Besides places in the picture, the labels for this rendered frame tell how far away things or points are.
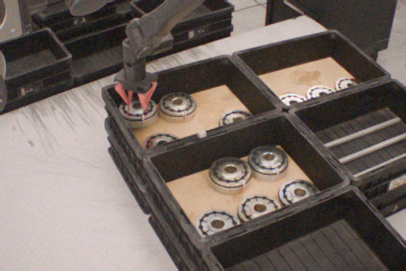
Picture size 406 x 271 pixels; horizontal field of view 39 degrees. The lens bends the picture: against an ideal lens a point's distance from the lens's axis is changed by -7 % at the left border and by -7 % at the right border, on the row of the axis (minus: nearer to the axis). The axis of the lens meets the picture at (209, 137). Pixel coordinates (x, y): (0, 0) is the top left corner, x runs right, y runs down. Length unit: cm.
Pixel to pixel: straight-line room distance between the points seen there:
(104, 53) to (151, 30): 142
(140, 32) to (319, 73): 69
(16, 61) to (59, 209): 115
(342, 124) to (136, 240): 66
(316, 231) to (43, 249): 68
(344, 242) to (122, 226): 57
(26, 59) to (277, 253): 164
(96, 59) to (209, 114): 118
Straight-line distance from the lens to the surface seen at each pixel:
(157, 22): 139
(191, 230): 125
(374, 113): 180
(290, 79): 186
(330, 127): 170
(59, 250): 154
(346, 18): 313
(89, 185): 169
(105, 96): 161
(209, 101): 174
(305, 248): 138
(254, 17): 391
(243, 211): 139
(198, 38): 271
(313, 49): 194
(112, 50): 284
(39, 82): 242
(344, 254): 138
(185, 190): 147
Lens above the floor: 188
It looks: 40 degrees down
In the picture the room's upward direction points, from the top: 2 degrees clockwise
